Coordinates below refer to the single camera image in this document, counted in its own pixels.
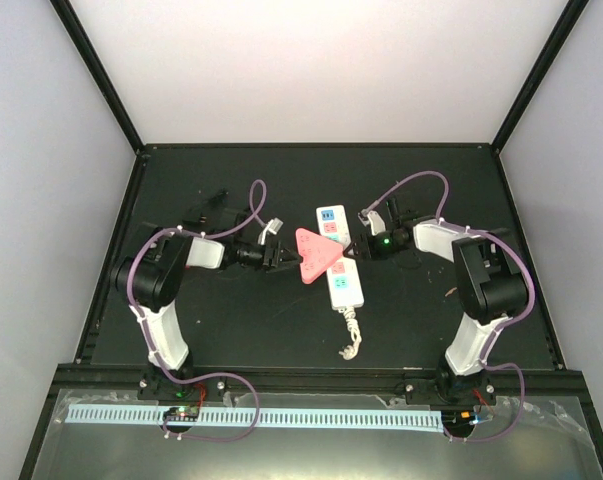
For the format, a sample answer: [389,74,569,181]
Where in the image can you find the black frame post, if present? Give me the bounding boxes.
[491,0,589,154]
[50,0,144,154]

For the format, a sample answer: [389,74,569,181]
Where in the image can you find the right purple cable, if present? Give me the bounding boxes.
[368,170,537,444]

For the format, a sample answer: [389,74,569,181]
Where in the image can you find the white slotted cable duct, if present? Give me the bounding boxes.
[64,404,443,433]

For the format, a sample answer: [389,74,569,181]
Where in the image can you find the white power strip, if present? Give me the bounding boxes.
[316,205,364,310]

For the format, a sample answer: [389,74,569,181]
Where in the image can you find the left black frame post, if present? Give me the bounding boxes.
[50,0,144,154]

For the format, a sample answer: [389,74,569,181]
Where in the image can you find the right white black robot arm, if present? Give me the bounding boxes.
[346,198,532,404]

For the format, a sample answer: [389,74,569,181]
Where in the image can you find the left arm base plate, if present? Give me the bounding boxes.
[137,365,229,434]

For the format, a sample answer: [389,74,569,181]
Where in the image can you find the black plug with thin cable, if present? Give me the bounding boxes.
[182,188,229,230]

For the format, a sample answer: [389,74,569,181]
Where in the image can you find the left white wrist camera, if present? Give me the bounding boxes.
[257,218,283,245]

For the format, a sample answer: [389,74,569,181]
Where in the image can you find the right black frame post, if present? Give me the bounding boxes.
[491,0,589,154]

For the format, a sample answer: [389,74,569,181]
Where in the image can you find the pink triangular plug adapter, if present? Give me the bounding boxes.
[295,228,343,285]

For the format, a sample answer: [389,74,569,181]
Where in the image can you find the white knotted power cord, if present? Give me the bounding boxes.
[337,305,364,361]

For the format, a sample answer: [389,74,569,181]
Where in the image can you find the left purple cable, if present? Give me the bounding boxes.
[128,179,282,444]

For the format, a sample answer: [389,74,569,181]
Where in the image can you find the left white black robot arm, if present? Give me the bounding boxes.
[110,206,301,399]

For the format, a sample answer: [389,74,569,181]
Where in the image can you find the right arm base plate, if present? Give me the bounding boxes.
[403,368,496,407]

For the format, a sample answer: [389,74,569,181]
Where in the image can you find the purple cable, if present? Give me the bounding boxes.
[128,179,282,444]
[368,170,537,444]

